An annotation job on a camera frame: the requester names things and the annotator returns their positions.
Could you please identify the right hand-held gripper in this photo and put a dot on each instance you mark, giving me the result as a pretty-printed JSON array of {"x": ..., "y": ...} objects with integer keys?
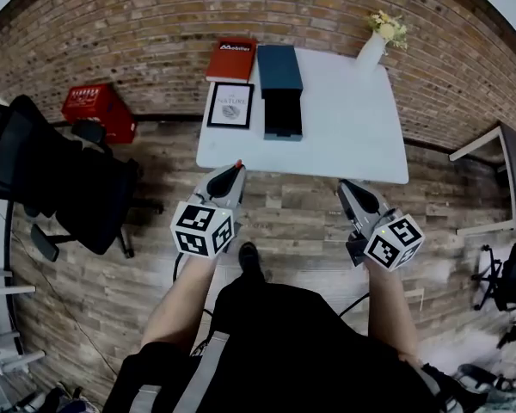
[{"x": 393, "y": 241}]

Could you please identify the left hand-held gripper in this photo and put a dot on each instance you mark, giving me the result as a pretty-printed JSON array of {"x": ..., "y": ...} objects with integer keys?
[{"x": 202, "y": 226}]

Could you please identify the small red item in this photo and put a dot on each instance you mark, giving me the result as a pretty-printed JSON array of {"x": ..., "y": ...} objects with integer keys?
[{"x": 239, "y": 164}]

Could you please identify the dark teal box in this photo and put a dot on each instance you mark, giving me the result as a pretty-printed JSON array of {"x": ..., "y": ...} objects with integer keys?
[{"x": 283, "y": 116}]

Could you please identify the person's left forearm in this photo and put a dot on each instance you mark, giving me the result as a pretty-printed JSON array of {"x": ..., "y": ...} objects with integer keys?
[{"x": 180, "y": 303}]

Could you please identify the person's right forearm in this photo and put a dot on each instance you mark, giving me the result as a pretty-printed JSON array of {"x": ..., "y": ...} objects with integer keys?
[{"x": 389, "y": 312}]

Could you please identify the dark teal box lid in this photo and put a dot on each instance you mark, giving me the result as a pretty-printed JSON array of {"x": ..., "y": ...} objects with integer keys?
[{"x": 279, "y": 69}]

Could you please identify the person's black shoe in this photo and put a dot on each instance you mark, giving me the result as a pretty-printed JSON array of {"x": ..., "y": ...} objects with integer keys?
[{"x": 249, "y": 258}]

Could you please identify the black framed picture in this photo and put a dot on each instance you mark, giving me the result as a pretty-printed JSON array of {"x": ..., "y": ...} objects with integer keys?
[{"x": 231, "y": 105}]

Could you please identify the person's black clothing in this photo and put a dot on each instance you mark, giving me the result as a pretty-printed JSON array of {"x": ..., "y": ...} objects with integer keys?
[{"x": 292, "y": 351}]

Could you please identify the red cardboard carton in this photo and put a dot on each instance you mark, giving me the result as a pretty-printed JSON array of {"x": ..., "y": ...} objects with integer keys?
[{"x": 101, "y": 110}]

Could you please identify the black office chair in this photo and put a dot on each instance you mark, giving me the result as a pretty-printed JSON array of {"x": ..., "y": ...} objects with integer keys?
[{"x": 47, "y": 174}]

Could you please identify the red book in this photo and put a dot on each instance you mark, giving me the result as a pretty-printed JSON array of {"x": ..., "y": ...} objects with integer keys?
[{"x": 232, "y": 60}]

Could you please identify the white vase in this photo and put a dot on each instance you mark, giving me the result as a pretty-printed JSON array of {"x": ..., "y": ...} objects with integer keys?
[{"x": 370, "y": 56}]

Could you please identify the pale yellow flowers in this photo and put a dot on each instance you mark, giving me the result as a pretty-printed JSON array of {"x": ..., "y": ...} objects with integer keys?
[{"x": 389, "y": 28}]

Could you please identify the white metal rack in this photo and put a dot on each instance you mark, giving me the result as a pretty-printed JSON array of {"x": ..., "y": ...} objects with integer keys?
[{"x": 8, "y": 316}]

